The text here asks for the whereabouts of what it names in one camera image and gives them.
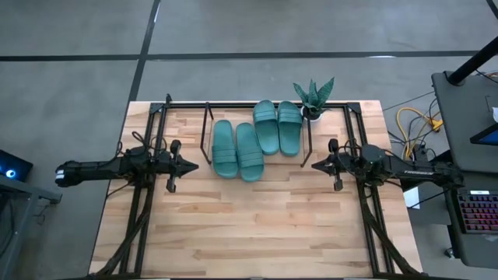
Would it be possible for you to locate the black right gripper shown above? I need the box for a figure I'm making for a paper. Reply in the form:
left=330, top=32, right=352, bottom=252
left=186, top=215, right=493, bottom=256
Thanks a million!
left=310, top=154, right=352, bottom=192

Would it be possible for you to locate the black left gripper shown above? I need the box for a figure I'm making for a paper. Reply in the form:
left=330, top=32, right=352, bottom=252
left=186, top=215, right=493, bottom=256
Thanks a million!
left=156, top=152, right=200, bottom=194

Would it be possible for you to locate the teal green rubber slide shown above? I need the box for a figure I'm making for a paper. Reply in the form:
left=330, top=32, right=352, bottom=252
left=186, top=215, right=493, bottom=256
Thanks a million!
left=252, top=100, right=281, bottom=156
left=211, top=119, right=240, bottom=180
left=276, top=100, right=304, bottom=158
left=235, top=122, right=266, bottom=184

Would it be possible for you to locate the white plant pot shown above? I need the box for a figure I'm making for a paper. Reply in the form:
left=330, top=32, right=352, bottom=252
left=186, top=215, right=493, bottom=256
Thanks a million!
left=301, top=106, right=324, bottom=123

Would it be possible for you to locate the green snake plant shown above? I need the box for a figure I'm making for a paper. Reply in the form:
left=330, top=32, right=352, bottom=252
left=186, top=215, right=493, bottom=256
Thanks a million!
left=292, top=76, right=335, bottom=117

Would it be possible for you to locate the white paper sheet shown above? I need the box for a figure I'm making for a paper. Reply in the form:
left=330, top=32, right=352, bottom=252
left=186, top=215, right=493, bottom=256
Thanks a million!
left=402, top=186, right=422, bottom=210

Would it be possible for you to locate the grey workstation cart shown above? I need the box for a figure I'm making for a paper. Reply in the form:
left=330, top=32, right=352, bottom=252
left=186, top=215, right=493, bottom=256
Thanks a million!
left=430, top=71, right=498, bottom=270

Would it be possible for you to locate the backlit computer keyboard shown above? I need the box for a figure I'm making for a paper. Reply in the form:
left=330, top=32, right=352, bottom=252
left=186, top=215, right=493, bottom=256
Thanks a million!
left=456, top=190, right=498, bottom=235

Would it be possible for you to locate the grey metal stand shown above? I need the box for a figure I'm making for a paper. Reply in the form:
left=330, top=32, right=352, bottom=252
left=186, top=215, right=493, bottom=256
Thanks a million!
left=0, top=174, right=63, bottom=279

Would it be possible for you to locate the flat computer monitor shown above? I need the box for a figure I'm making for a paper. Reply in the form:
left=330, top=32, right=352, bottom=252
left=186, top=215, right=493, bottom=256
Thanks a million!
left=469, top=123, right=498, bottom=147

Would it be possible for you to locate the black computer with blue light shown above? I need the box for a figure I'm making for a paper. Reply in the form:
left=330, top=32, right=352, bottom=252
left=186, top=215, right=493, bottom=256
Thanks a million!
left=0, top=149, right=36, bottom=184

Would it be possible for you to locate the black wire wooden shoe shelf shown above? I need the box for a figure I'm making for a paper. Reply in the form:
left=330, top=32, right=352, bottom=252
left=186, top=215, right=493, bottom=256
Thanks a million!
left=199, top=101, right=314, bottom=169

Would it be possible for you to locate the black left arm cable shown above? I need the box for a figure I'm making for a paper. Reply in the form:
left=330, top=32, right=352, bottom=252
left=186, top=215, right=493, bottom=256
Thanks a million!
left=115, top=131, right=157, bottom=157

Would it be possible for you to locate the black aluminium rig frame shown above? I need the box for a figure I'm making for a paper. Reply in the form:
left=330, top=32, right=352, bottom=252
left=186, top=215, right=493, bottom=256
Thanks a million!
left=91, top=93, right=423, bottom=280

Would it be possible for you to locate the yellow cable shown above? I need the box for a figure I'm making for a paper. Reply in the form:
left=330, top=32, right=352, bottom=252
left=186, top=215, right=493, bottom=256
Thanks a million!
left=395, top=107, right=444, bottom=160

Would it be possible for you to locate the black monitor mount pole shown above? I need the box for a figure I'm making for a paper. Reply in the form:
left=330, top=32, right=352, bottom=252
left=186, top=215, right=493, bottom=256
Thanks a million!
left=447, top=36, right=498, bottom=86

